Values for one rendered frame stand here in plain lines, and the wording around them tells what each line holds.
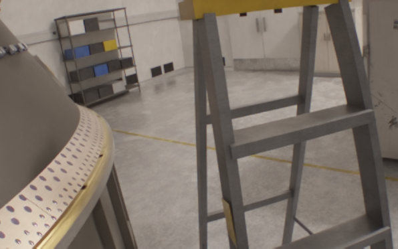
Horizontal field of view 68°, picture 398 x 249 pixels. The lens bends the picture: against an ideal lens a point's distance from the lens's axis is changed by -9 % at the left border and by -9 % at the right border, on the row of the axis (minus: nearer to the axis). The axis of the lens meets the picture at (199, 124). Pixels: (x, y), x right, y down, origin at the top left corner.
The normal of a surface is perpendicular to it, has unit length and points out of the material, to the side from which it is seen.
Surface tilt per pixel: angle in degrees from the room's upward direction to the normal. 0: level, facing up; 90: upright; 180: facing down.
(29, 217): 43
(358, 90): 93
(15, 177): 62
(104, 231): 90
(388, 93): 90
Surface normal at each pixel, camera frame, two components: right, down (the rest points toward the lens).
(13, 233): 0.56, -0.72
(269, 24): -0.62, 0.34
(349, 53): -0.95, 0.26
